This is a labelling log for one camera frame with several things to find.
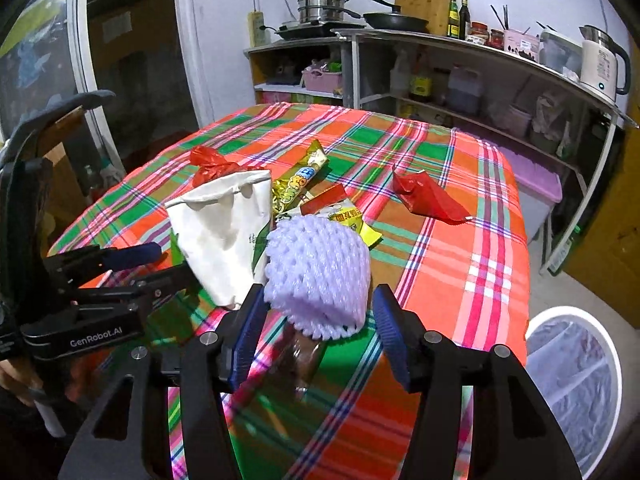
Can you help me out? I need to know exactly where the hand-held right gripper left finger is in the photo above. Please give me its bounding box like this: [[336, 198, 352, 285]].
[[57, 284, 271, 480]]

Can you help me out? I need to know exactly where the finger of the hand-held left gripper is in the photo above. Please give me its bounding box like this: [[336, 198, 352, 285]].
[[45, 241, 163, 288], [72, 262, 203, 311]]

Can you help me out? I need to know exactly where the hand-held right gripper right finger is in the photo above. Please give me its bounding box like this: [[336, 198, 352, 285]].
[[372, 284, 583, 480]]

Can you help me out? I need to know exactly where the white paper bag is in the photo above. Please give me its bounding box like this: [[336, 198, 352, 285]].
[[164, 169, 273, 311]]

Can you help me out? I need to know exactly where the white foam fruit net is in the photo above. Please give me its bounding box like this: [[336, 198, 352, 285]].
[[264, 215, 373, 341]]

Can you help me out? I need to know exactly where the red yellow snack packet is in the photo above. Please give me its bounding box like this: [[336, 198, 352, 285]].
[[300, 184, 383, 248]]

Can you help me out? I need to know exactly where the gold yellow snack wrapper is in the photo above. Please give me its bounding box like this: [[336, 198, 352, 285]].
[[271, 140, 330, 218]]

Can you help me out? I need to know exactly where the white trash bin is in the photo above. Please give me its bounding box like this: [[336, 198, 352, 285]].
[[525, 308, 621, 480]]

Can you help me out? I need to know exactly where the person's left hand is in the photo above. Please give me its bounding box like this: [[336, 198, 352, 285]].
[[0, 359, 36, 406]]

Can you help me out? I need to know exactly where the clear brown plastic bottle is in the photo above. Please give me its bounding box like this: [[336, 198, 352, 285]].
[[277, 327, 331, 401]]

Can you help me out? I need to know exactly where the plaid tablecloth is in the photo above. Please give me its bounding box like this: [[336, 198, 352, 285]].
[[47, 101, 531, 480]]

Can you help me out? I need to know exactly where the red plastic bag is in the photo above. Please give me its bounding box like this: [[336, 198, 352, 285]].
[[189, 145, 261, 187]]

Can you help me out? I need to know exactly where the red foil packet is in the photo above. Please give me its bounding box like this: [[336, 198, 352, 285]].
[[391, 164, 473, 225]]

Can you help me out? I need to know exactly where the wooden chair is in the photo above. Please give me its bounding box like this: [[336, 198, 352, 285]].
[[7, 90, 117, 231]]

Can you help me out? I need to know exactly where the purple storage bin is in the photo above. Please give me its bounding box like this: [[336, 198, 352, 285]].
[[500, 147, 563, 243]]

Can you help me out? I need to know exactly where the white framed glass door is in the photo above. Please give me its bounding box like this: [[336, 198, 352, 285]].
[[0, 0, 201, 176]]

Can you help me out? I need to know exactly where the yellow wooden shelf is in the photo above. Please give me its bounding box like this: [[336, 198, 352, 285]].
[[244, 40, 353, 108]]

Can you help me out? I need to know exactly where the pink plastic basket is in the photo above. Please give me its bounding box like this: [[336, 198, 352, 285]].
[[301, 67, 345, 95]]

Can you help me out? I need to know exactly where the yellow label sauce bottle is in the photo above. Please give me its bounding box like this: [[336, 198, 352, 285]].
[[411, 55, 433, 101]]

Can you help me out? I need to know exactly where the yellow power strip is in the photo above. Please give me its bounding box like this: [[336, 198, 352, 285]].
[[247, 10, 266, 48]]

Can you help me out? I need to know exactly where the dark plastic jug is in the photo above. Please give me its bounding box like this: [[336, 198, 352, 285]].
[[446, 67, 485, 116]]

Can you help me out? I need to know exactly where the white plastic jug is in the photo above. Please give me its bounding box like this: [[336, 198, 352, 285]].
[[390, 50, 413, 98]]

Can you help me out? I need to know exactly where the white plastic bag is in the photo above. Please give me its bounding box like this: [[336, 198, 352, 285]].
[[532, 92, 568, 153]]

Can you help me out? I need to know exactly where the black induction cooker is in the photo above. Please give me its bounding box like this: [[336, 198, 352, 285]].
[[260, 21, 368, 41]]

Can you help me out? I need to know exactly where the metal kitchen shelf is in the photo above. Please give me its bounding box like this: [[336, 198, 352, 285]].
[[335, 27, 638, 276]]

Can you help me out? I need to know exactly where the steel steamer pot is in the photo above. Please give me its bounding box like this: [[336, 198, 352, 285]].
[[297, 0, 362, 23]]

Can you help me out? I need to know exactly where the black frying pan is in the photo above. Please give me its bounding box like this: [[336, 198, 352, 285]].
[[362, 0, 430, 32]]

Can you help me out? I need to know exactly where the pink utensil holder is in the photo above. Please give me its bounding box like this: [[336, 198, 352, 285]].
[[502, 28, 543, 63]]

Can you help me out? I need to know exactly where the clear plastic container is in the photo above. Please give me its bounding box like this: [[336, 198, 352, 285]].
[[540, 29, 583, 76]]

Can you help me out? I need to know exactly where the white electric kettle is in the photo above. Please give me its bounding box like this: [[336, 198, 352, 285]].
[[579, 25, 631, 103]]

